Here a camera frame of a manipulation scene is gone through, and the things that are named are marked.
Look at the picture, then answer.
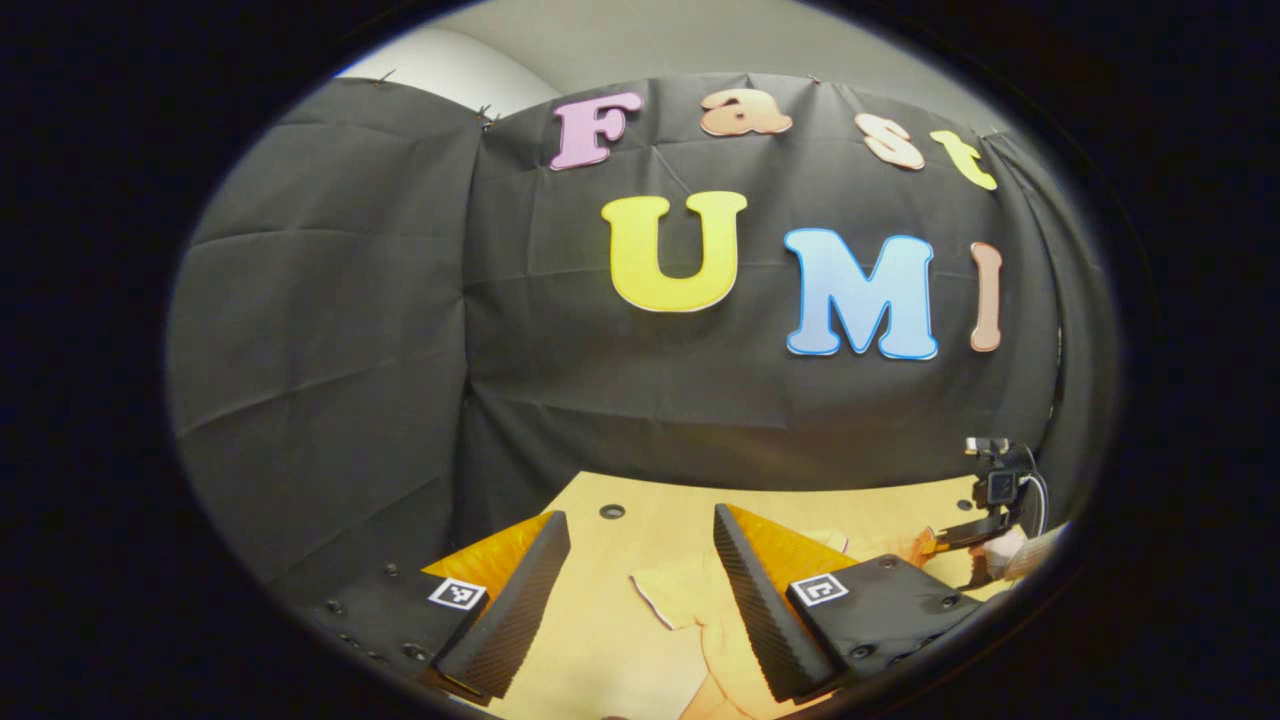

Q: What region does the black backdrop cloth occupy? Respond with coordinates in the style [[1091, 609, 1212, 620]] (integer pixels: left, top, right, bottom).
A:
[[165, 72, 1121, 601]]

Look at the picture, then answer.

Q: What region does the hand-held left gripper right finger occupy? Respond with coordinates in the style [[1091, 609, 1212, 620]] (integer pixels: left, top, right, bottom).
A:
[[712, 502, 991, 706]]

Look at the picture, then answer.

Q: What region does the orange T-shirt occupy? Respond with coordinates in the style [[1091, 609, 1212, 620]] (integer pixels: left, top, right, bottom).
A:
[[630, 528, 986, 720]]

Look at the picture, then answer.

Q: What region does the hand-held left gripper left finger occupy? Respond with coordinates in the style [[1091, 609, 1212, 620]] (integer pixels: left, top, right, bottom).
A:
[[322, 508, 572, 707]]

